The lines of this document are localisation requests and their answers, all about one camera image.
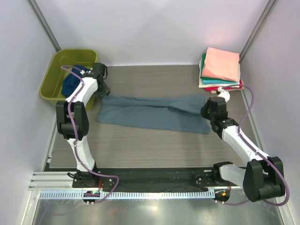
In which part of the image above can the grey-blue t-shirt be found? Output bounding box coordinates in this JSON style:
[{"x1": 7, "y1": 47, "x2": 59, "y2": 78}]
[{"x1": 96, "y1": 95, "x2": 210, "y2": 134}]

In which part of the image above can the olive green plastic basket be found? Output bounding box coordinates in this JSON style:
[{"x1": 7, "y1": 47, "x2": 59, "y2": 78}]
[{"x1": 39, "y1": 49, "x2": 98, "y2": 105}]

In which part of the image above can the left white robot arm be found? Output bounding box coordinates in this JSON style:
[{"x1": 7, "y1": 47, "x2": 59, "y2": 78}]
[{"x1": 56, "y1": 63, "x2": 111, "y2": 188}]

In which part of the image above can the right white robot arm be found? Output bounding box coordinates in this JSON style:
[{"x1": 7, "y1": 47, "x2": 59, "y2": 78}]
[{"x1": 201, "y1": 97, "x2": 290, "y2": 205}]

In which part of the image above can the red folded t-shirt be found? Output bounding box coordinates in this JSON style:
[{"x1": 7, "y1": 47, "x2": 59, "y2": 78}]
[{"x1": 204, "y1": 79, "x2": 244, "y2": 93}]

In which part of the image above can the white folded t-shirt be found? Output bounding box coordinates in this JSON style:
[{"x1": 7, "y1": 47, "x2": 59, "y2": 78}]
[{"x1": 198, "y1": 61, "x2": 240, "y2": 88}]

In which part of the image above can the teal folded t-shirt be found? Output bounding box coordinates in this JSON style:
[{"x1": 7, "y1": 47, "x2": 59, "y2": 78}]
[{"x1": 200, "y1": 78, "x2": 239, "y2": 85}]

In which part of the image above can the dark blue t-shirt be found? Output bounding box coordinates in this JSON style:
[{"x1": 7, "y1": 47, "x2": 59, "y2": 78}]
[{"x1": 61, "y1": 65, "x2": 89, "y2": 98}]

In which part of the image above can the tan folded t-shirt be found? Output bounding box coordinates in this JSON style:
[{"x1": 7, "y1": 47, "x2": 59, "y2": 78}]
[{"x1": 209, "y1": 79, "x2": 244, "y2": 94}]

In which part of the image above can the pink folded t-shirt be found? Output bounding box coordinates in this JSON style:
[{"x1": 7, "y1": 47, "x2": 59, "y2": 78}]
[{"x1": 202, "y1": 47, "x2": 240, "y2": 82}]

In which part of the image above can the green folded t-shirt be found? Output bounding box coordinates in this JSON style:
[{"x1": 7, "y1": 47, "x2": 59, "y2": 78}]
[{"x1": 200, "y1": 53, "x2": 206, "y2": 77}]

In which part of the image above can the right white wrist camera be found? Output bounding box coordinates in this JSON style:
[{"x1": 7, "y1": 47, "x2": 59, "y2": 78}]
[{"x1": 217, "y1": 87, "x2": 230, "y2": 103}]

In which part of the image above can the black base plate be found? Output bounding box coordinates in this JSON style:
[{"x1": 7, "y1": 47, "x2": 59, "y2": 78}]
[{"x1": 67, "y1": 167, "x2": 235, "y2": 193}]

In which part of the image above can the left aluminium frame post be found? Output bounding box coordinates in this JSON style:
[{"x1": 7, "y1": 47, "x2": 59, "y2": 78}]
[{"x1": 27, "y1": 0, "x2": 61, "y2": 52}]

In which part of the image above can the aluminium frame post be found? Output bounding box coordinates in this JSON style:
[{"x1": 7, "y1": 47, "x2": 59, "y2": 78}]
[
  {"x1": 27, "y1": 0, "x2": 61, "y2": 52},
  {"x1": 239, "y1": 0, "x2": 278, "y2": 64}
]

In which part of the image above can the aluminium rail extrusion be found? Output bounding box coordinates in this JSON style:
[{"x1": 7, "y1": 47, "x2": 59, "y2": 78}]
[{"x1": 28, "y1": 172, "x2": 73, "y2": 190}]

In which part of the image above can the white slotted cable duct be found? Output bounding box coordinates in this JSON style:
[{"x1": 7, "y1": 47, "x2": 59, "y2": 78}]
[{"x1": 39, "y1": 189, "x2": 215, "y2": 200}]

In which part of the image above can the right aluminium frame post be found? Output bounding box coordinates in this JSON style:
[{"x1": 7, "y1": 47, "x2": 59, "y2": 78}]
[{"x1": 239, "y1": 0, "x2": 278, "y2": 64}]

